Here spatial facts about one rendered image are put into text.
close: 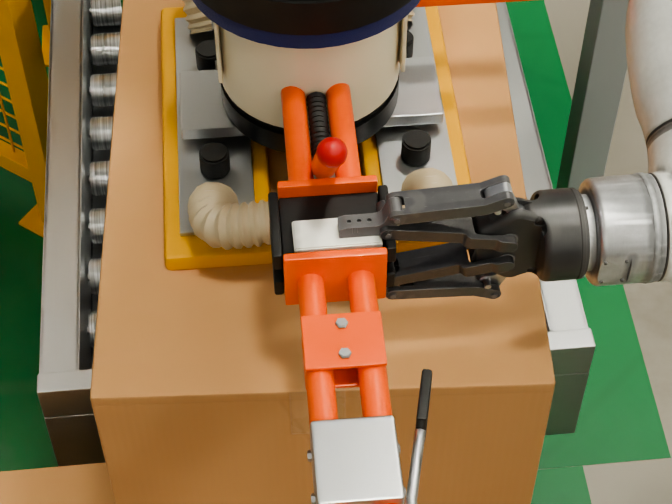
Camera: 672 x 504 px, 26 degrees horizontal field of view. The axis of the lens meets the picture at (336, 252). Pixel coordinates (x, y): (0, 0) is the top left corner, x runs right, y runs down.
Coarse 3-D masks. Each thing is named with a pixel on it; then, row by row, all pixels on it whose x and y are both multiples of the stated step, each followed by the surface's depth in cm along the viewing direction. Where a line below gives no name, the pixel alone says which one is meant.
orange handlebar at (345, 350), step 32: (448, 0) 137; (480, 0) 137; (512, 0) 138; (288, 96) 127; (288, 128) 125; (352, 128) 125; (288, 160) 123; (352, 160) 122; (320, 288) 114; (352, 288) 114; (320, 320) 111; (352, 320) 111; (320, 352) 110; (352, 352) 110; (384, 352) 110; (320, 384) 108; (352, 384) 111; (384, 384) 109; (320, 416) 106
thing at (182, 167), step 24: (168, 24) 151; (168, 48) 148; (192, 48) 148; (168, 72) 146; (168, 96) 144; (168, 120) 142; (168, 144) 140; (192, 144) 139; (216, 144) 136; (240, 144) 139; (168, 168) 138; (192, 168) 137; (216, 168) 135; (240, 168) 137; (264, 168) 138; (168, 192) 136; (192, 192) 135; (240, 192) 135; (264, 192) 136; (168, 216) 134; (168, 240) 133; (192, 240) 132; (168, 264) 132; (192, 264) 132; (216, 264) 132; (240, 264) 133
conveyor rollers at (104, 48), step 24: (96, 0) 232; (96, 24) 233; (120, 24) 234; (96, 48) 226; (96, 96) 221; (96, 120) 216; (96, 144) 216; (96, 168) 210; (96, 192) 211; (96, 216) 204; (96, 240) 205; (96, 264) 199; (96, 288) 199; (96, 312) 194
